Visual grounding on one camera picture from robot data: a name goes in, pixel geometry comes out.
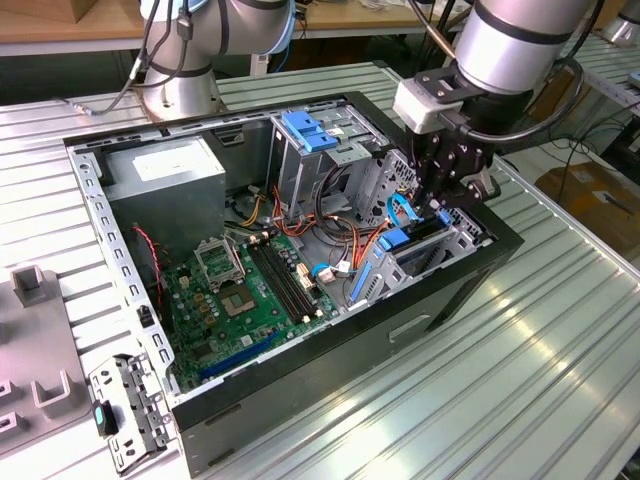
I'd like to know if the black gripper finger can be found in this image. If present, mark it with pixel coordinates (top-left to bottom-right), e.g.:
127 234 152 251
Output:
409 131 452 222
438 176 502 212

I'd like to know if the blue data wire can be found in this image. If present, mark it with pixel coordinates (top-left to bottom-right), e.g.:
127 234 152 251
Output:
387 192 424 226

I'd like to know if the hard disk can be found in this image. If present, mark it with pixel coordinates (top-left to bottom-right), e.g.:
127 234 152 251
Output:
349 209 454 305

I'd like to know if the grey metal disk bay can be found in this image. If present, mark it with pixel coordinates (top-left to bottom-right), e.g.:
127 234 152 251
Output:
344 148 496 311

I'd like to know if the large brown cardboard box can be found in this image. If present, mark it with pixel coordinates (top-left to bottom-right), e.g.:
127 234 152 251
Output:
524 64 594 126

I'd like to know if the brown cardboard box with label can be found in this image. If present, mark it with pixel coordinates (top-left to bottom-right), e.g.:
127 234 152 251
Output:
535 162 640 254

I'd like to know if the blue plastic drive latch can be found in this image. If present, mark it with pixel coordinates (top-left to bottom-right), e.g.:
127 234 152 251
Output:
280 110 340 154

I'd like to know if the grey metal drive cage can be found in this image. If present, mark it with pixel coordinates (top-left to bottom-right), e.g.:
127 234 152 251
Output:
267 102 391 221

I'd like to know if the long wooden desk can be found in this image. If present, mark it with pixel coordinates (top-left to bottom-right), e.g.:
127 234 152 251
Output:
0 0 476 96

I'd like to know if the slatted metal side table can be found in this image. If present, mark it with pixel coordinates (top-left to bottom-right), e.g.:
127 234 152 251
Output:
564 32 640 146

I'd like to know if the black RAM slot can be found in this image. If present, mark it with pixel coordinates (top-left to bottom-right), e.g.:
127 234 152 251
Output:
266 238 324 315
248 243 307 325
254 241 312 322
260 240 318 318

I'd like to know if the black open PC case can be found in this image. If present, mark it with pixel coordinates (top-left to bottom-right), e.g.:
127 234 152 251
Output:
62 89 525 479

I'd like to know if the CPU socket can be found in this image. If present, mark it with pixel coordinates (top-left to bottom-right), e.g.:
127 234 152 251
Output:
215 283 259 320

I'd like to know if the green motherboard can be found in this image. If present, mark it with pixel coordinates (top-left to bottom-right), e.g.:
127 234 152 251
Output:
159 232 341 394

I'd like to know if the grey power supply unit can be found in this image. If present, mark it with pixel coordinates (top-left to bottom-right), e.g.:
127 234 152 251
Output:
99 134 227 261

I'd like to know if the blue expansion slot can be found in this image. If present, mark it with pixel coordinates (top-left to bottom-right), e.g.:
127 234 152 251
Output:
198 332 280 380

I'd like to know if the grey parts rack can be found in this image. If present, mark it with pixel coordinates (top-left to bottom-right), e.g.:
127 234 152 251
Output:
0 267 96 459

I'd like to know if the thick black camera cable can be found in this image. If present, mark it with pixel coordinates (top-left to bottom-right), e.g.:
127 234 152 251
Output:
439 57 586 144

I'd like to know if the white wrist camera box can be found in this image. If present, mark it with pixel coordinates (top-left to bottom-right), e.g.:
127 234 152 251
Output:
392 67 481 135

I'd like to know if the red orange black wire bundle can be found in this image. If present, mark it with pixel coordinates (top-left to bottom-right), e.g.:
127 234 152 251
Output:
269 184 391 276

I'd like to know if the short blue wire white plug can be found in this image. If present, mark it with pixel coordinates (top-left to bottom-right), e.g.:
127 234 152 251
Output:
309 260 359 285

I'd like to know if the orange yellow wire bundle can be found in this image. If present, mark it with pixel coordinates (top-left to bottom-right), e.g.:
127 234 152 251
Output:
238 183 267 227

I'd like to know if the metal socket cover frame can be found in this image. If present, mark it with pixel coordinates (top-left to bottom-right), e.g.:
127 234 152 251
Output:
193 235 247 294

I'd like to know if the red black twisted fan wire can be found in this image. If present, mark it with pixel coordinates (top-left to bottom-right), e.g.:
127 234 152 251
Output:
131 224 166 314

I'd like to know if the black cable with metal plug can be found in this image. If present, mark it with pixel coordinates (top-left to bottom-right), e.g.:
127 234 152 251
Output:
59 0 161 117

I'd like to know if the metal slot retention bracket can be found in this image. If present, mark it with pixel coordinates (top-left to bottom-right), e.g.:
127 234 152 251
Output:
88 352 177 475

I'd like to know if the teal plastic bracket latch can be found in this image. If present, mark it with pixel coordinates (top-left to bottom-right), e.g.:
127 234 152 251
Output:
93 402 120 437

